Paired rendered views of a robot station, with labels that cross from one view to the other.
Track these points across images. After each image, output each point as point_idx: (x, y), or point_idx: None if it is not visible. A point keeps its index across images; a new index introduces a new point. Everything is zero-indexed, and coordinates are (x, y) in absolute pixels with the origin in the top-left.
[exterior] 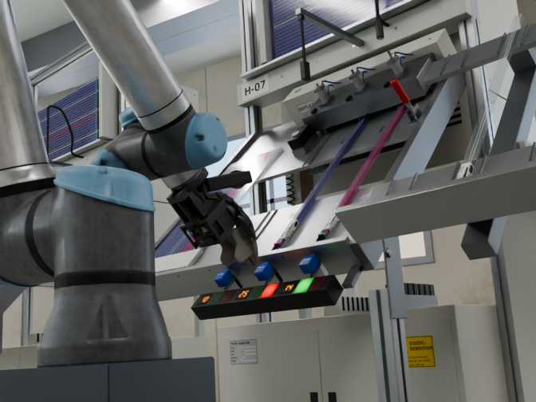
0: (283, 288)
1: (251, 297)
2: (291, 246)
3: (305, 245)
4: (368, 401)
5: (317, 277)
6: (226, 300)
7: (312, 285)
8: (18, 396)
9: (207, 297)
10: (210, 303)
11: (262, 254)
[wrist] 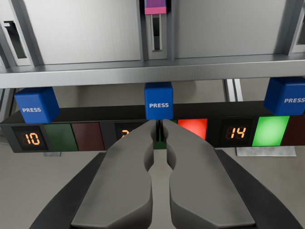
0: (224, 133)
1: (159, 146)
2: (195, 7)
3: (302, 67)
4: (151, 24)
5: (299, 118)
6: (98, 146)
7: (291, 135)
8: None
9: (35, 136)
10: (61, 149)
11: (149, 76)
